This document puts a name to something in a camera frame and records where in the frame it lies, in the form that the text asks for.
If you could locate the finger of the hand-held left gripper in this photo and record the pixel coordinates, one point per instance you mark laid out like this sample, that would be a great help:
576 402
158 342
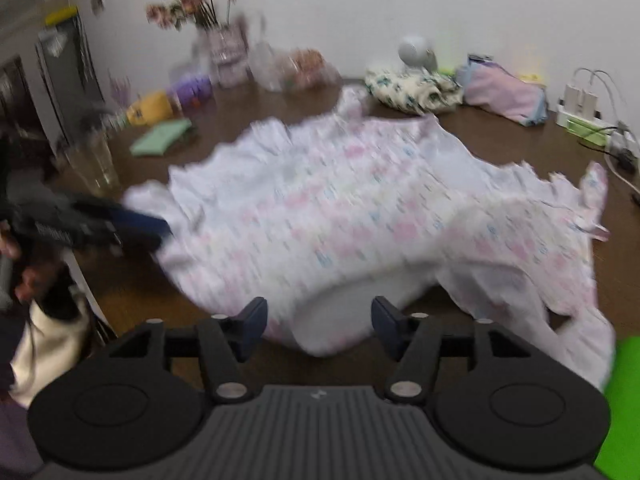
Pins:
145 227

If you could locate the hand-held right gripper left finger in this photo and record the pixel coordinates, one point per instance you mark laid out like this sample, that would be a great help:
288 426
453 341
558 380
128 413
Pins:
252 327

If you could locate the white power strip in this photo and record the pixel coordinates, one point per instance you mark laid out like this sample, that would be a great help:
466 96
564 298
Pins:
592 130

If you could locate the glass vase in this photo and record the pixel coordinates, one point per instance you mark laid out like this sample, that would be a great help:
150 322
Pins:
227 57

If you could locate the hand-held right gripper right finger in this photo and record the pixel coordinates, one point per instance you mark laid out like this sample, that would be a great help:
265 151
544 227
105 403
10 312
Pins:
385 327

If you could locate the white pink printed garment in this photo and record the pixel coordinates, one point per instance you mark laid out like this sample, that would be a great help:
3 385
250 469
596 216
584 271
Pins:
350 200

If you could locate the purple cup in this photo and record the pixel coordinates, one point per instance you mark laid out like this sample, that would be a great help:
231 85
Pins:
192 89

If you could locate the dark cabinet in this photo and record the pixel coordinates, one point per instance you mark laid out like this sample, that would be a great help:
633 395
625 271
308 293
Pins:
65 75

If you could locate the floral folded cloth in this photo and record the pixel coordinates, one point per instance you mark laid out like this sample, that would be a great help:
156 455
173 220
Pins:
410 90

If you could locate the yellow mug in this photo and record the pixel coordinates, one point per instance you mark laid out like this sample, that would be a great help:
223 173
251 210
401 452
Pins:
149 108

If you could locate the pink and blue garment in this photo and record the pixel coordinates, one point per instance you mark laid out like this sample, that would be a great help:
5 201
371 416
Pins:
500 92

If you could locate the person's left hand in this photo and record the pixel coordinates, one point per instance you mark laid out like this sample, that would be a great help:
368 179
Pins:
37 282

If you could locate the bright green object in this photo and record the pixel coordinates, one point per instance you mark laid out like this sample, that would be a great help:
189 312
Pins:
622 400

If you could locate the person's body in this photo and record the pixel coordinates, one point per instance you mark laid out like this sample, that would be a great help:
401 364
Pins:
45 350

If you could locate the drinking glass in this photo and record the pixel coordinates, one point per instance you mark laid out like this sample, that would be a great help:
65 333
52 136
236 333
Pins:
97 165

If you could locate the yellow packet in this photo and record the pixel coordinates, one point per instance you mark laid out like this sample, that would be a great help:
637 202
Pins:
531 78

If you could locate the white round speaker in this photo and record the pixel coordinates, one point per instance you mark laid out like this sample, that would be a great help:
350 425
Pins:
415 50

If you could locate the yellow box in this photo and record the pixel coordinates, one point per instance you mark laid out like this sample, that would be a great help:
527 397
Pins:
61 15

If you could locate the black plug adapter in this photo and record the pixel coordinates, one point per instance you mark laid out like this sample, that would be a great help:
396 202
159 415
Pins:
625 158

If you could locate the clear plastic bag of snacks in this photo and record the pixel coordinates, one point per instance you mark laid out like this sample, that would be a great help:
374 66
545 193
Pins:
295 67

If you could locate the white charger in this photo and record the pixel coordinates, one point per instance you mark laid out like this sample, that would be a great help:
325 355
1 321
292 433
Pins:
571 100
589 102

